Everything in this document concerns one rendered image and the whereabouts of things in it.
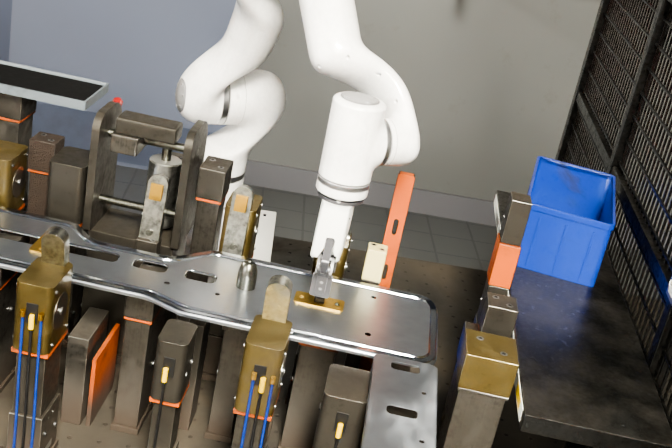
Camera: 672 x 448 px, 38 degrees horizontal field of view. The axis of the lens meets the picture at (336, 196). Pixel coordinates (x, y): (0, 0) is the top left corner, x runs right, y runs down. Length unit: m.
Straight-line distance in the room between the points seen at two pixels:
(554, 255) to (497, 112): 2.83
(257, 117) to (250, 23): 0.27
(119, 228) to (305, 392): 0.47
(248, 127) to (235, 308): 0.62
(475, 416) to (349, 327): 0.24
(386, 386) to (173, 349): 0.32
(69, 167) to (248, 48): 0.41
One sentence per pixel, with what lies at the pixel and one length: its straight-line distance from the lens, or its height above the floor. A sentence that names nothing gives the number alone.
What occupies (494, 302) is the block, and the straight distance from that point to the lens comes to 1.60.
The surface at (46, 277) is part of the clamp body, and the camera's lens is 1.52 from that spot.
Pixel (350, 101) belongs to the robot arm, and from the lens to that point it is 1.48.
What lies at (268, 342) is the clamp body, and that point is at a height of 1.04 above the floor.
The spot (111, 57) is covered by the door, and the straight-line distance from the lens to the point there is 4.57.
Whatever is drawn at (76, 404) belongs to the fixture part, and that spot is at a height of 0.74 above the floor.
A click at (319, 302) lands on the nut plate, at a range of 1.63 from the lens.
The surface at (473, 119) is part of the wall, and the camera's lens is 4.65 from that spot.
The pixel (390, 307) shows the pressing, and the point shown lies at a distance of 1.68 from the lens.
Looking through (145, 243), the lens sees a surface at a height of 0.99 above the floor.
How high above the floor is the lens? 1.78
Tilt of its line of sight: 22 degrees down
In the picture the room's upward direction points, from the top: 11 degrees clockwise
